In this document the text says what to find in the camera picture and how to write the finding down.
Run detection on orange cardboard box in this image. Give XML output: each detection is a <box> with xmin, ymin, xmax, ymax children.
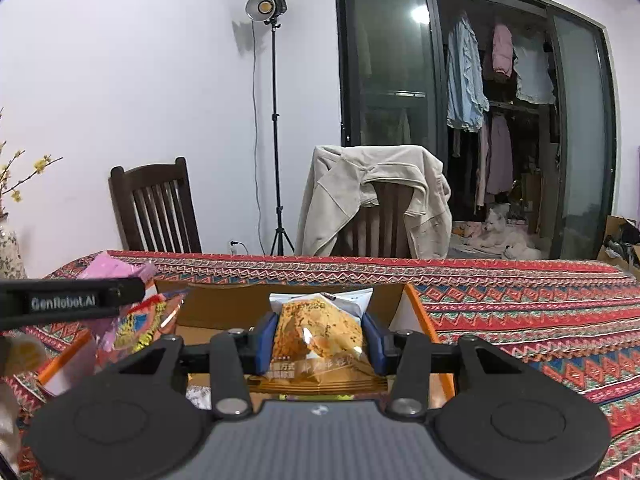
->
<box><xmin>37</xmin><ymin>282</ymin><xmax>457</xmax><ymax>412</ymax></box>

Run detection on white hanging garment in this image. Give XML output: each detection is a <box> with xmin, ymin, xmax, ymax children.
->
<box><xmin>514</xmin><ymin>42</ymin><xmax>557</xmax><ymax>106</ymax></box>

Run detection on black light cable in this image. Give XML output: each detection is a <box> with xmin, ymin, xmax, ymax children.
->
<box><xmin>249</xmin><ymin>25</ymin><xmax>267</xmax><ymax>255</ymax></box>

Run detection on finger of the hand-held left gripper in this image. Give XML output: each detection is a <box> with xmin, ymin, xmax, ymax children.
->
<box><xmin>116</xmin><ymin>276</ymin><xmax>147</xmax><ymax>317</ymax></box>

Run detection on light blue hanging shirt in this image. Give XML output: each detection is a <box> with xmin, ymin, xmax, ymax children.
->
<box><xmin>446</xmin><ymin>13</ymin><xmax>490</xmax><ymax>133</ymax></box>

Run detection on red and blue snack packet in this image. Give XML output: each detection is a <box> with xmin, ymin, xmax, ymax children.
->
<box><xmin>95</xmin><ymin>289</ymin><xmax>188</xmax><ymax>367</ymax></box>

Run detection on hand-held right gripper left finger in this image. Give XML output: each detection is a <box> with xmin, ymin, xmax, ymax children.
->
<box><xmin>117</xmin><ymin>311</ymin><xmax>279</xmax><ymax>420</ymax></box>

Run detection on yellow flower branches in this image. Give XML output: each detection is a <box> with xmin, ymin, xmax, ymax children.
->
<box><xmin>0</xmin><ymin>140</ymin><xmax>65</xmax><ymax>219</ymax></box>

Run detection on dark wooden chair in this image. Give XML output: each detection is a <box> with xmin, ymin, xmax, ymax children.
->
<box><xmin>109</xmin><ymin>157</ymin><xmax>203</xmax><ymax>254</ymax></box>
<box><xmin>331</xmin><ymin>181</ymin><xmax>414</xmax><ymax>258</ymax></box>

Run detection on small white brown snack packet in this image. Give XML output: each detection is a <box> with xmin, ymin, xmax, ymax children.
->
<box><xmin>186</xmin><ymin>385</ymin><xmax>215</xmax><ymax>412</ymax></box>

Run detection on white dog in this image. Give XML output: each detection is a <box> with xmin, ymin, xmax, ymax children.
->
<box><xmin>467</xmin><ymin>204</ymin><xmax>544</xmax><ymax>261</ymax></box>

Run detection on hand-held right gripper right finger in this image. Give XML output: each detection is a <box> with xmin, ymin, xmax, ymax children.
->
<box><xmin>361</xmin><ymin>311</ymin><xmax>526</xmax><ymax>420</ymax></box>

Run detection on brown cardboard carton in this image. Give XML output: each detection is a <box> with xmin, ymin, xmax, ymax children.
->
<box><xmin>597</xmin><ymin>215</ymin><xmax>640</xmax><ymax>281</ymax></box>

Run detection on small patterned vase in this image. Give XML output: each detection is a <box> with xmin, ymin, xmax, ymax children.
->
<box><xmin>0</xmin><ymin>214</ymin><xmax>27</xmax><ymax>281</ymax></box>

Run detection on orange and white snack packet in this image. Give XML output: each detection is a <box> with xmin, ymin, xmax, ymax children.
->
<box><xmin>248</xmin><ymin>287</ymin><xmax>390</xmax><ymax>396</ymax></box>

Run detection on pale pink hanging clothes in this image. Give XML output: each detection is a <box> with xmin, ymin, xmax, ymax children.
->
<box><xmin>485</xmin><ymin>116</ymin><xmax>515</xmax><ymax>195</ymax></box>

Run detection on beige jacket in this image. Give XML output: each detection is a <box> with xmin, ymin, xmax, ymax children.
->
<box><xmin>295</xmin><ymin>145</ymin><xmax>453</xmax><ymax>260</ymax></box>

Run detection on dark framed glass sliding door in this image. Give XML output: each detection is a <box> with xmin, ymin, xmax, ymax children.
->
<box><xmin>334</xmin><ymin>0</ymin><xmax>617</xmax><ymax>261</ymax></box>

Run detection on pale purple snack packet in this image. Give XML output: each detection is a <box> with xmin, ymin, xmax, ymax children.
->
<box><xmin>79</xmin><ymin>253</ymin><xmax>157</xmax><ymax>282</ymax></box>

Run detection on studio light on stand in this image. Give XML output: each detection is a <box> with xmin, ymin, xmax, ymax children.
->
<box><xmin>245</xmin><ymin>0</ymin><xmax>297</xmax><ymax>257</ymax></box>

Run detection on pink hanging garment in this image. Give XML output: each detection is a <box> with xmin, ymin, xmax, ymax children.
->
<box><xmin>491</xmin><ymin>23</ymin><xmax>516</xmax><ymax>79</ymax></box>

